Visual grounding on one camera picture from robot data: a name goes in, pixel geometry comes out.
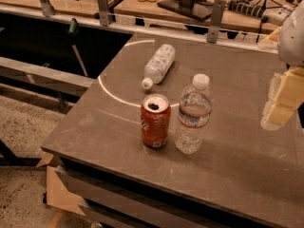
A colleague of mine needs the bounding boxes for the metal rail bar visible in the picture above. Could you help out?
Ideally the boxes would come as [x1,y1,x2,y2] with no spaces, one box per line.
[0,4,277,54]

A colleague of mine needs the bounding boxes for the clear water bottle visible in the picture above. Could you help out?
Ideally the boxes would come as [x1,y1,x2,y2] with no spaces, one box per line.
[175,74,213,155]

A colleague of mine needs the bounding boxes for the black power strip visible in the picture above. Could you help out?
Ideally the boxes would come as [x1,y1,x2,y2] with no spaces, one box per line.
[228,1,265,18]

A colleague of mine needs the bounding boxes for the grey metal bracket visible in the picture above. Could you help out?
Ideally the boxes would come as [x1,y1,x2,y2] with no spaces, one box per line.
[39,0,55,17]
[206,0,226,43]
[97,0,111,27]

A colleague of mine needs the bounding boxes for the black monitor stand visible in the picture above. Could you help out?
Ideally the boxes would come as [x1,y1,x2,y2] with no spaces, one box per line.
[157,0,213,21]

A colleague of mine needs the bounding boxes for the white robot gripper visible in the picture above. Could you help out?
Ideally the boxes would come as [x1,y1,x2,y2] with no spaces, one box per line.
[260,1,304,131]

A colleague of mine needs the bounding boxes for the green handled tool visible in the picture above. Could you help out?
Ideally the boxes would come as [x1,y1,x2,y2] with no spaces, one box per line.
[68,17,89,78]

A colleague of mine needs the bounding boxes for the orange soda can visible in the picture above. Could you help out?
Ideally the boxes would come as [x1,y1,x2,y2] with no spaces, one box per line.
[141,94,171,148]

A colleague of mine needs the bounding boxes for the grey metal bracket left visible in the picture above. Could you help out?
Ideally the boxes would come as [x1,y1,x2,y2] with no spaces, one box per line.
[39,0,55,17]

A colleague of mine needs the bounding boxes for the grey metal bracket middle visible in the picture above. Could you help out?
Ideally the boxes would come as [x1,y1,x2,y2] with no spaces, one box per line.
[97,0,111,27]

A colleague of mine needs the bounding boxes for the grey metal bracket right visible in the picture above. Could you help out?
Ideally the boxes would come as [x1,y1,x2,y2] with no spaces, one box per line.
[206,0,226,43]

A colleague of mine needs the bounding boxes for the lying white labelled bottle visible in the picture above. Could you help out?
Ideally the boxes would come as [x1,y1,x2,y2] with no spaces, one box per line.
[142,44,176,89]

